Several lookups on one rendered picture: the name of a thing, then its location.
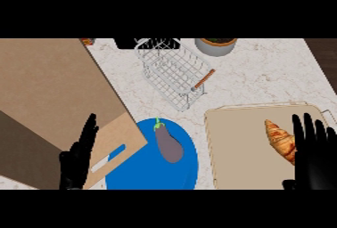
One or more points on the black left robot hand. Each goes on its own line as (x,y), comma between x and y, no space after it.
(77,154)

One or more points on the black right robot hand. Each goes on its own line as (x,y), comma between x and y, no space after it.
(313,160)

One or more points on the golden brown croissant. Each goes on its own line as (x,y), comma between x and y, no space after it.
(281,141)

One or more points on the beige tray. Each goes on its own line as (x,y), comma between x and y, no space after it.
(251,148)

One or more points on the blue round plate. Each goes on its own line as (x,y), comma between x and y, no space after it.
(151,166)

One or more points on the purple eggplant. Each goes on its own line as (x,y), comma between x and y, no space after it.
(168,144)

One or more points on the dark brown cabinet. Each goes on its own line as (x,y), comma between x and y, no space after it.
(324,59)

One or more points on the small red orange item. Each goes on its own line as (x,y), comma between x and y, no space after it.
(87,41)

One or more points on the grey plant pot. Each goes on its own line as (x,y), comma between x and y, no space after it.
(216,46)

